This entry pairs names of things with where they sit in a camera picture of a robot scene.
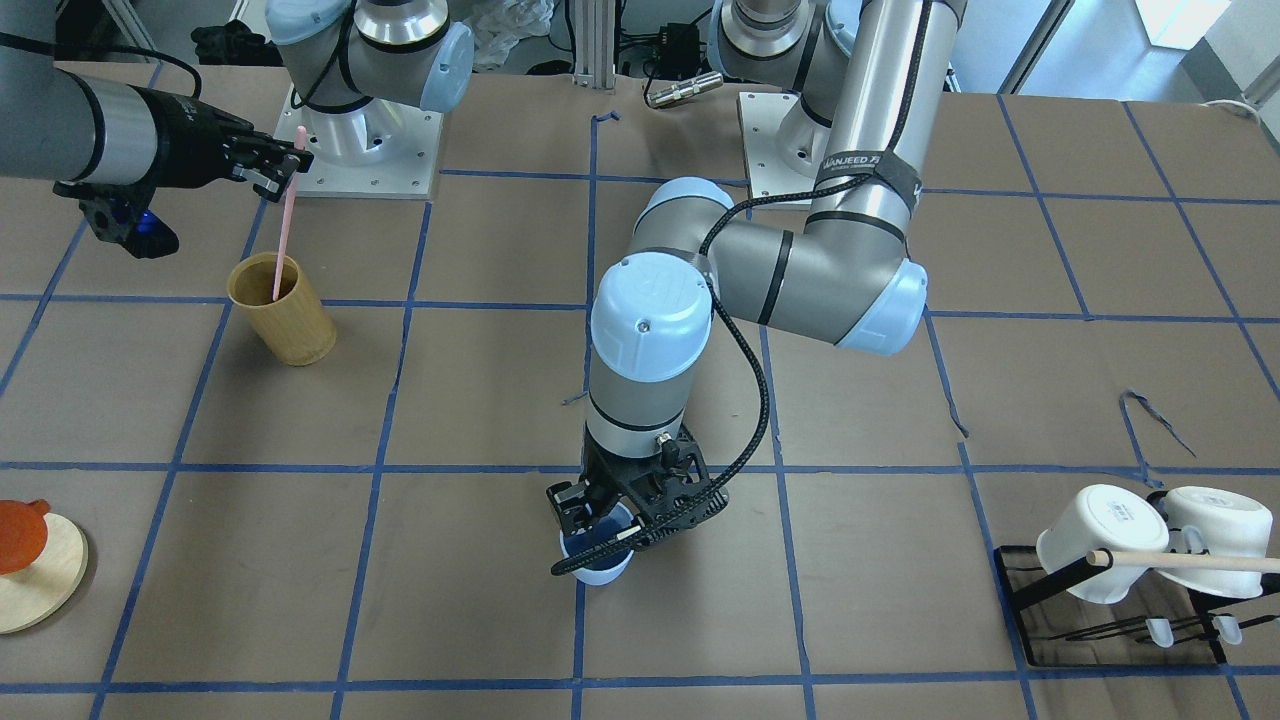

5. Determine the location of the bamboo cylinder holder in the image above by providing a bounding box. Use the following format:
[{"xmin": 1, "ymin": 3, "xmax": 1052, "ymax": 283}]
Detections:
[{"xmin": 227, "ymin": 252, "xmax": 337, "ymax": 366}]

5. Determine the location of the white mug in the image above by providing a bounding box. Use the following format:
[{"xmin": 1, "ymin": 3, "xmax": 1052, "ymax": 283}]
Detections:
[
  {"xmin": 1157, "ymin": 486, "xmax": 1274, "ymax": 600},
  {"xmin": 1036, "ymin": 484, "xmax": 1169, "ymax": 573}
]

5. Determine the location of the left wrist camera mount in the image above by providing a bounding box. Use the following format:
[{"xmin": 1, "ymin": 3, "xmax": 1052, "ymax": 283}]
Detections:
[{"xmin": 635, "ymin": 425, "xmax": 730, "ymax": 550}]

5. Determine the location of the pink chopstick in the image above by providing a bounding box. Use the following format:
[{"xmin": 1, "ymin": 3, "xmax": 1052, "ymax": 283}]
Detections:
[{"xmin": 271, "ymin": 179, "xmax": 297, "ymax": 302}]

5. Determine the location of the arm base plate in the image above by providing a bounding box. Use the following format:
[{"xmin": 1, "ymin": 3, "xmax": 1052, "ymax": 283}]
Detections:
[
  {"xmin": 739, "ymin": 91, "xmax": 835, "ymax": 199},
  {"xmin": 274, "ymin": 87, "xmax": 445, "ymax": 200}
]

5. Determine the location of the wooden rack handle rod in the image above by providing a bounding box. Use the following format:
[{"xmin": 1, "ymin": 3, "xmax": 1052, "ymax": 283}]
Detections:
[{"xmin": 1083, "ymin": 548, "xmax": 1280, "ymax": 574}]

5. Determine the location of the wooden cup tree stand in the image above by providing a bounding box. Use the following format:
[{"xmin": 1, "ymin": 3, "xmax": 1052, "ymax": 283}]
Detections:
[{"xmin": 1, "ymin": 512, "xmax": 90, "ymax": 634}]

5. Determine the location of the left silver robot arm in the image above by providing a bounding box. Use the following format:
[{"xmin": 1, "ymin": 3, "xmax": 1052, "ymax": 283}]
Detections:
[{"xmin": 548, "ymin": 1, "xmax": 966, "ymax": 544}]

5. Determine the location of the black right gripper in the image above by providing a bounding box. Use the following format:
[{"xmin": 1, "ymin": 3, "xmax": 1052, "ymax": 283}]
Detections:
[{"xmin": 150, "ymin": 90, "xmax": 314, "ymax": 202}]

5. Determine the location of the black wire mug rack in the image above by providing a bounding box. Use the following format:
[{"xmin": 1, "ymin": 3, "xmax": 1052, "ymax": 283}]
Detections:
[{"xmin": 995, "ymin": 488, "xmax": 1277, "ymax": 667}]

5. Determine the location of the white mug far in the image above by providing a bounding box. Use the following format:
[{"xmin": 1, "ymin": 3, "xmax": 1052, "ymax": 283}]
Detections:
[{"xmin": 1157, "ymin": 486, "xmax": 1274, "ymax": 600}]

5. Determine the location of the white mug near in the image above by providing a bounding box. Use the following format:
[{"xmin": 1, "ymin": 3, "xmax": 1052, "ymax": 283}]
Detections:
[{"xmin": 1036, "ymin": 484, "xmax": 1169, "ymax": 573}]

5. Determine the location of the light blue plastic cup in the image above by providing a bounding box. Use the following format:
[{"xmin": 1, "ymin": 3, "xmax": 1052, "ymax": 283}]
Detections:
[{"xmin": 559, "ymin": 503, "xmax": 635, "ymax": 587}]

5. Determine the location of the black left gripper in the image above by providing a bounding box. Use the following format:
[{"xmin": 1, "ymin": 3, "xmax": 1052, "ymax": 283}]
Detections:
[{"xmin": 545, "ymin": 425, "xmax": 701, "ymax": 536}]

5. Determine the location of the aluminium frame post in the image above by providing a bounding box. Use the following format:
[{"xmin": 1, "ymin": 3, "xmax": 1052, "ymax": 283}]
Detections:
[{"xmin": 564, "ymin": 1, "xmax": 620, "ymax": 94}]

